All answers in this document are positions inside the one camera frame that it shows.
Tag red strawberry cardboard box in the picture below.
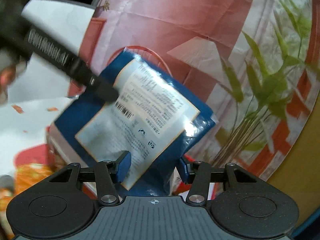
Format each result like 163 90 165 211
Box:
44 125 218 201

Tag blue packaged cloth with label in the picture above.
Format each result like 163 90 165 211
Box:
47 48 216 196

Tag printed living room backdrop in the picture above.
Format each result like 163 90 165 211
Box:
80 0 319 179

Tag person's left hand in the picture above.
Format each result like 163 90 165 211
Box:
1 61 28 105

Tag white cartoon print tablecloth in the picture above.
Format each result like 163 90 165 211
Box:
1 98 72 239

